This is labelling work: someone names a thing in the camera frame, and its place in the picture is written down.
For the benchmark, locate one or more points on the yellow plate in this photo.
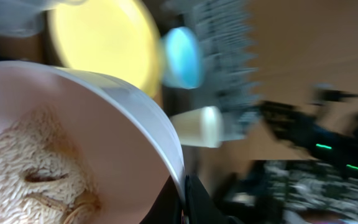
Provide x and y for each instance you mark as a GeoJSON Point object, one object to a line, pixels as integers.
{"type": "Point", "coordinates": [112, 37]}

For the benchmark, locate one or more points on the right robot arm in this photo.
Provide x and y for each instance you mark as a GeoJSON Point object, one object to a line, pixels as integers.
{"type": "Point", "coordinates": [288, 123]}

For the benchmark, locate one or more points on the clear plastic bin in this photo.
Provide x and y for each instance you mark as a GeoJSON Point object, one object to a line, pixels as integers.
{"type": "Point", "coordinates": [23, 18]}

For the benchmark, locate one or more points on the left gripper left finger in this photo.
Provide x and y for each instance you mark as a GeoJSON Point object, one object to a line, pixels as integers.
{"type": "Point", "coordinates": [167, 207]}

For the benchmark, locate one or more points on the white cup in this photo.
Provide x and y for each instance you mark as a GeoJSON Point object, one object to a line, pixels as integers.
{"type": "Point", "coordinates": [202, 127]}

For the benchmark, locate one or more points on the white rice bowl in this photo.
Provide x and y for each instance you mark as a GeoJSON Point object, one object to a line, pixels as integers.
{"type": "Point", "coordinates": [125, 138]}

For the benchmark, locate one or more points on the light blue bowl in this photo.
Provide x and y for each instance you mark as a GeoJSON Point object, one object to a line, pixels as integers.
{"type": "Point", "coordinates": [183, 59]}

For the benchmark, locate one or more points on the rice and nutshell pile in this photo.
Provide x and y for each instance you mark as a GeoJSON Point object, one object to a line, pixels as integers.
{"type": "Point", "coordinates": [43, 176]}

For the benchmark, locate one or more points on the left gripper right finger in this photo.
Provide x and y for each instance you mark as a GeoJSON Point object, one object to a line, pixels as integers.
{"type": "Point", "coordinates": [199, 206]}

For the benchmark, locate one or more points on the grey dishwasher rack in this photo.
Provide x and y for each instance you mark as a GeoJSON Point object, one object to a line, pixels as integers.
{"type": "Point", "coordinates": [221, 28]}

